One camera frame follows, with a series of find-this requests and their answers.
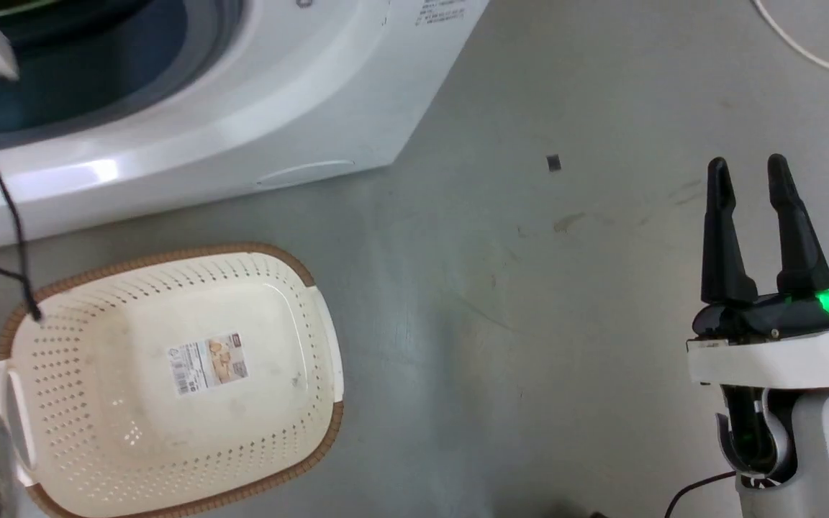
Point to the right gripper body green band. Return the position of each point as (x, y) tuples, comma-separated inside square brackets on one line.
[(781, 345)]

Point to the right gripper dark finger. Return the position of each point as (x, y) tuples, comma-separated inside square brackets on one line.
[(721, 237), (797, 230)]

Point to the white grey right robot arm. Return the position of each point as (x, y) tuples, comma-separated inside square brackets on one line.
[(817, 453)]

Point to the white front-load washing machine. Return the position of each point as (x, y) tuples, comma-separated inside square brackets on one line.
[(299, 93)]

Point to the cream perforated basket brown rim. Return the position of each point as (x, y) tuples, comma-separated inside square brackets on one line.
[(134, 403)]

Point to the printed basket sticker label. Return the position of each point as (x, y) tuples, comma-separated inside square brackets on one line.
[(208, 362)]

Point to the small dark floor scrap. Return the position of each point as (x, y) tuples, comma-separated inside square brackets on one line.
[(553, 163)]

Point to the grey washer door seal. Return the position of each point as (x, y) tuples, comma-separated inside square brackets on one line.
[(206, 50)]

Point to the printed washer text label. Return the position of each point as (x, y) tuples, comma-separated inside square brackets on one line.
[(441, 11)]

